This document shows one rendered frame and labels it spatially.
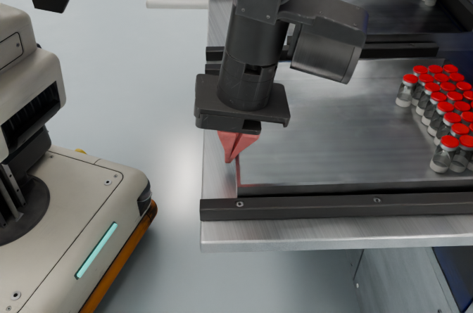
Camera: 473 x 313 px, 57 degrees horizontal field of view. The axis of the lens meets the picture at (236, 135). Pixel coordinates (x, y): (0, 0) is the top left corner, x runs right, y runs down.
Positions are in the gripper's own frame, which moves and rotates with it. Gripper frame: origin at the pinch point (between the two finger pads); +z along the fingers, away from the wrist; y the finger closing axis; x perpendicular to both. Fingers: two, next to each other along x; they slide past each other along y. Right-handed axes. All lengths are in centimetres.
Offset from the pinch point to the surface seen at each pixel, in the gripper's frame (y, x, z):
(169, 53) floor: -13, 179, 95
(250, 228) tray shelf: 2.5, -9.2, 2.2
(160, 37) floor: -19, 198, 96
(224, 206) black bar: -0.5, -7.6, 0.7
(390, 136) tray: 22.4, 5.1, -1.5
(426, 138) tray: 27.1, 4.5, -2.4
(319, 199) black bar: 10.0, -7.0, -1.2
